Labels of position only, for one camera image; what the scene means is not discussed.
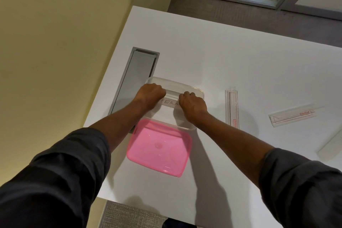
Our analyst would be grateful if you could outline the person's left hand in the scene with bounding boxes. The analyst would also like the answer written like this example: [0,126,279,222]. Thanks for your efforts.
[133,83,167,112]

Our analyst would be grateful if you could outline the pink plastic lid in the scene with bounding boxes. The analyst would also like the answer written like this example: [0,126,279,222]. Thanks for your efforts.
[126,118,193,178]

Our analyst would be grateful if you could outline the clear plastic container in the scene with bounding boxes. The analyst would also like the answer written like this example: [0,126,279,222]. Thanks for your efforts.
[131,76,205,132]

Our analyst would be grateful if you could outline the white prism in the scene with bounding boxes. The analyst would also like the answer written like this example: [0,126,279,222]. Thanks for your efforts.
[316,129,342,163]

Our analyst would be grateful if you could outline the clear prism red label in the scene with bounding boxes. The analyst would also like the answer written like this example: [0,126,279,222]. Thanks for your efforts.
[268,104,324,128]

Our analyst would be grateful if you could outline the grey table cable hatch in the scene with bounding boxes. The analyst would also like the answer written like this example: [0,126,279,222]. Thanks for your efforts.
[108,47,160,134]

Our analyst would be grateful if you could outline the person's left forearm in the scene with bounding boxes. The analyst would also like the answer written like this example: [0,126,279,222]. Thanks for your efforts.
[0,99,145,228]

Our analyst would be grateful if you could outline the person's right hand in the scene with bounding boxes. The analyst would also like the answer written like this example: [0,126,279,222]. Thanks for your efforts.
[178,91,209,125]

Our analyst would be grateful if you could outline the person's dark trousers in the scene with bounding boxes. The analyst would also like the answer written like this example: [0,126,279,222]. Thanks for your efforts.
[162,218,198,228]

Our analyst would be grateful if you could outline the person's right forearm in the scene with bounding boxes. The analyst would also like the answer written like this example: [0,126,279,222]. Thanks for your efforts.
[197,112,342,228]

